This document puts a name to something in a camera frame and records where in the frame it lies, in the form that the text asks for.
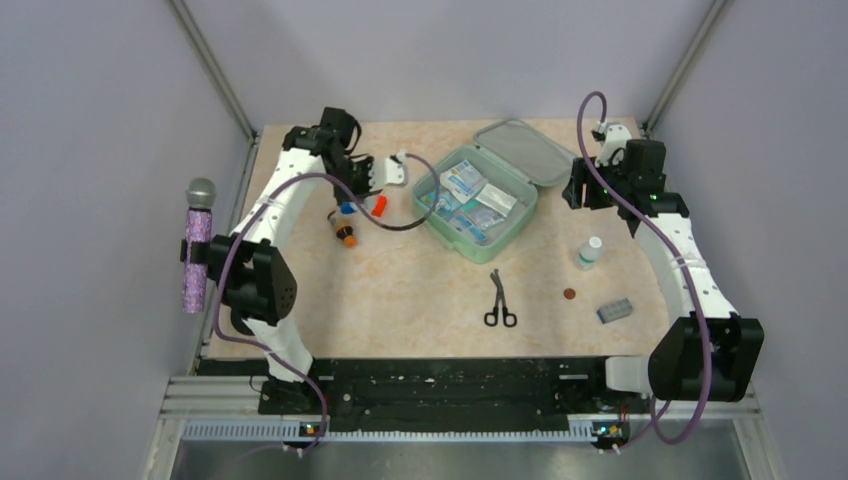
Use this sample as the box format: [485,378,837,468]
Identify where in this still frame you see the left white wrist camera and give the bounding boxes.
[369,151,408,192]

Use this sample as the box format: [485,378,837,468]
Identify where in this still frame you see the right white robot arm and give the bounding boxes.
[563,133,764,412]

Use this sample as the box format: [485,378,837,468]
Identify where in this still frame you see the white bottle green label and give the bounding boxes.
[575,236,603,270]

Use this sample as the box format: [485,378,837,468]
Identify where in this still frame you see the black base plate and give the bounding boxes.
[256,356,652,436]

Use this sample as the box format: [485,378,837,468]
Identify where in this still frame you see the purple cable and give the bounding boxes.
[576,91,715,456]
[210,152,443,458]

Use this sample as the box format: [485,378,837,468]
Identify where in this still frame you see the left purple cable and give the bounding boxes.
[210,152,443,458]

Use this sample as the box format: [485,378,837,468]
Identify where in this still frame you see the blue small clear packet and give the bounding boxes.
[450,214,487,245]

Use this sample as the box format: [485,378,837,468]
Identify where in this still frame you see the small blue capped bottle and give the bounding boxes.
[338,201,360,215]

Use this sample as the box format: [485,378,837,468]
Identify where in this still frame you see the blue white bagged packet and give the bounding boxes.
[440,159,488,203]

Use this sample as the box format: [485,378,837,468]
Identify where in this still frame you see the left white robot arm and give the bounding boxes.
[209,107,374,414]

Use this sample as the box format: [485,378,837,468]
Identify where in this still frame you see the brown bottle orange cap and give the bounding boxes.
[327,211,358,248]

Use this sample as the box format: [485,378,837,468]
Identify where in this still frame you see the purple glitter microphone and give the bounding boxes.
[180,177,216,314]

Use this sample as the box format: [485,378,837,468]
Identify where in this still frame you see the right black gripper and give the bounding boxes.
[563,153,632,211]

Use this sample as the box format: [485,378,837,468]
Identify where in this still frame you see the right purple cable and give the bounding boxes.
[576,91,715,456]

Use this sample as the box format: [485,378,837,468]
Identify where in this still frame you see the orange red small box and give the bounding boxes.
[368,193,388,218]

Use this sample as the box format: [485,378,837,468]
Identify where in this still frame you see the blue cotton swab packet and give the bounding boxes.
[419,187,461,217]

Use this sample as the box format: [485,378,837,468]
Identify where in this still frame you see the grey blue pill blister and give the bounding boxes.
[596,298,634,324]

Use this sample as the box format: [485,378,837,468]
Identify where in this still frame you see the mint green medicine case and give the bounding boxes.
[412,120,578,264]

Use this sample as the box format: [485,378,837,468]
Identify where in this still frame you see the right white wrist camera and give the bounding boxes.
[591,121,633,168]

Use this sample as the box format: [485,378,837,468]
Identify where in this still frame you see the white gauze packet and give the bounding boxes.
[475,183,518,217]

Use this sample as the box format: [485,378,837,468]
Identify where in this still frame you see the black scissors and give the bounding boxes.
[483,269,518,328]

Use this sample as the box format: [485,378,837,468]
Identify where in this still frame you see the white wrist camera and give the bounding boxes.
[591,121,633,168]
[369,151,408,192]

